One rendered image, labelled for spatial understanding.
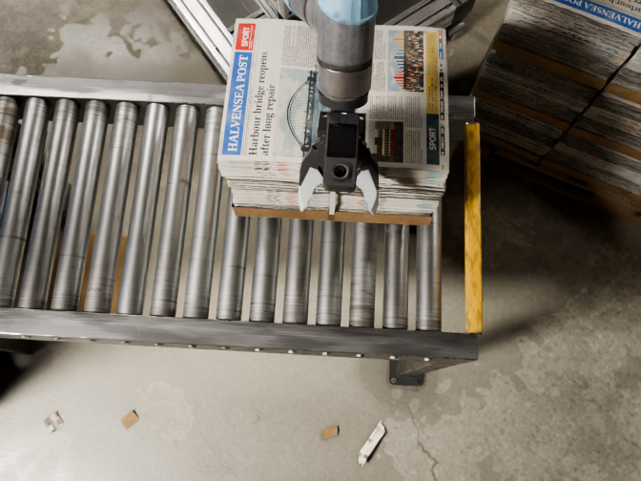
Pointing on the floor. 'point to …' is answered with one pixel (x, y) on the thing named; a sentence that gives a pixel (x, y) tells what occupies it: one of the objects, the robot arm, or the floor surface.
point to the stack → (567, 97)
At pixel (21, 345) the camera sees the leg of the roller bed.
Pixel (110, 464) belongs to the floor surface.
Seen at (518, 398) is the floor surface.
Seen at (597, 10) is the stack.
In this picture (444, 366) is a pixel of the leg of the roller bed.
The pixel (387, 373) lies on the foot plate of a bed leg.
